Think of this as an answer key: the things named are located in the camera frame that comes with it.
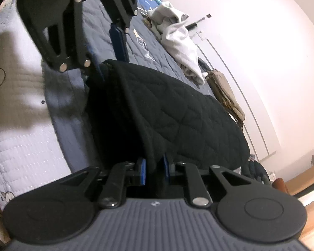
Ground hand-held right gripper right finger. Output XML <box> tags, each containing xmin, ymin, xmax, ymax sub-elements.
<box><xmin>162</xmin><ymin>155</ymin><xmax>254</xmax><ymax>207</ymax></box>

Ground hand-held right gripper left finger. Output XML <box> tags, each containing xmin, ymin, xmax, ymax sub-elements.
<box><xmin>60</xmin><ymin>158</ymin><xmax>147</xmax><ymax>209</ymax></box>

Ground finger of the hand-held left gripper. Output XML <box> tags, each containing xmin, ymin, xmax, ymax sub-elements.
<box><xmin>99</xmin><ymin>0</ymin><xmax>140</xmax><ymax>63</ymax></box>
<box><xmin>34</xmin><ymin>0</ymin><xmax>106</xmax><ymax>83</ymax></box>

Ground black quilted jacket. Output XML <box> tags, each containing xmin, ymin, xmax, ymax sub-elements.
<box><xmin>85</xmin><ymin>59</ymin><xmax>251</xmax><ymax>199</ymax></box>

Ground stack of dark folded clothes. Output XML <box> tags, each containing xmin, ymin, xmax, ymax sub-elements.
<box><xmin>241</xmin><ymin>159</ymin><xmax>274</xmax><ymax>186</ymax></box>

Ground khaki folded clothes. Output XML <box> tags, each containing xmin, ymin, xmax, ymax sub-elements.
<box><xmin>205</xmin><ymin>69</ymin><xmax>246</xmax><ymax>128</ymax></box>

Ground white hoodie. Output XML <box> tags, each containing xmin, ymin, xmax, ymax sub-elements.
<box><xmin>147</xmin><ymin>1</ymin><xmax>207</xmax><ymax>85</ymax></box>

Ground white bed headboard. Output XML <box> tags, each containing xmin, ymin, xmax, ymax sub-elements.
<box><xmin>196</xmin><ymin>30</ymin><xmax>282</xmax><ymax>161</ymax></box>

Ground brown rolled garment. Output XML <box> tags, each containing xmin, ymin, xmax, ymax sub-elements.
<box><xmin>272</xmin><ymin>178</ymin><xmax>288</xmax><ymax>195</ymax></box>

